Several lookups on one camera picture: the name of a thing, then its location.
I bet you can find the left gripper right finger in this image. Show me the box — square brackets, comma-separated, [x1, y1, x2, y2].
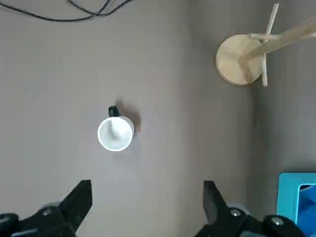
[195, 180, 307, 237]

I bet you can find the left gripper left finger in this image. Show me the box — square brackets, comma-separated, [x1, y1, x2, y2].
[0, 179, 93, 237]

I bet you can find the white mug with black handle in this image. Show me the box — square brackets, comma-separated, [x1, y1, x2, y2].
[97, 105, 135, 152]

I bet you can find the cyan plastic box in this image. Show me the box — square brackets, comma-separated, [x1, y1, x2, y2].
[276, 172, 316, 237]

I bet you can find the wooden mug stand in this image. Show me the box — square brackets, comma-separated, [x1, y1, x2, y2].
[215, 3, 316, 87]

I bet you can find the long black cable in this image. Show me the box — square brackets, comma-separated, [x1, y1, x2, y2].
[0, 0, 133, 22]
[66, 0, 111, 16]

